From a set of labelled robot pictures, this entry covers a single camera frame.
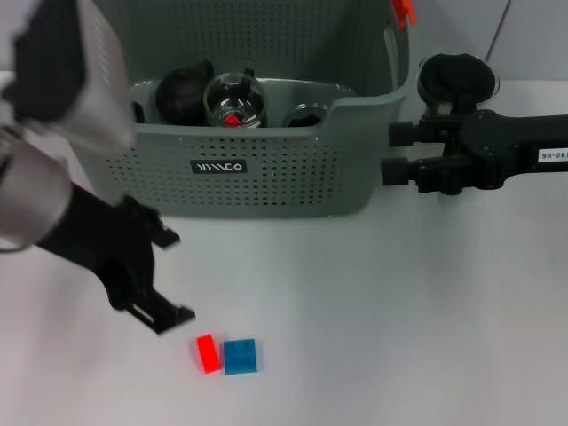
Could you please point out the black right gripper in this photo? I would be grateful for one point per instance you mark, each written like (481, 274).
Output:
(506, 142)

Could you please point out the small red cube brick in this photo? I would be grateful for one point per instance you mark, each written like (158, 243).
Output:
(232, 120)

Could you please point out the small black clay cup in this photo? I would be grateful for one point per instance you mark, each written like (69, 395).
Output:
(138, 113)

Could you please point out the bright red rectangular brick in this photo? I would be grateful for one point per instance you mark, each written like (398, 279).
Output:
(208, 355)

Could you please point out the glass teacup black sleeve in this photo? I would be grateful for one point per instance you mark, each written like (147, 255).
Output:
(235, 95)
(306, 116)

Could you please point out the black clay teapot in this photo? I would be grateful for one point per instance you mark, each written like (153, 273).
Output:
(182, 93)

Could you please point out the grey perforated storage bin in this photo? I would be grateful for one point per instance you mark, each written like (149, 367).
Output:
(288, 177)

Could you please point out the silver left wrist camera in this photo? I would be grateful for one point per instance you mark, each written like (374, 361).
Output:
(75, 66)

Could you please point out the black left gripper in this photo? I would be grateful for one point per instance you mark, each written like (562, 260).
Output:
(102, 248)

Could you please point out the blue square brick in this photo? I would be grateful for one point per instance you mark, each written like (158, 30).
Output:
(239, 357)

